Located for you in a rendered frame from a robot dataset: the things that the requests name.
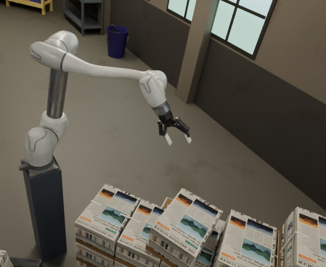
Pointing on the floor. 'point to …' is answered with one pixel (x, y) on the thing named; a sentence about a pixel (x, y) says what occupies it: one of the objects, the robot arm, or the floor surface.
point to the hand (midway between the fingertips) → (179, 141)
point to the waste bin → (116, 41)
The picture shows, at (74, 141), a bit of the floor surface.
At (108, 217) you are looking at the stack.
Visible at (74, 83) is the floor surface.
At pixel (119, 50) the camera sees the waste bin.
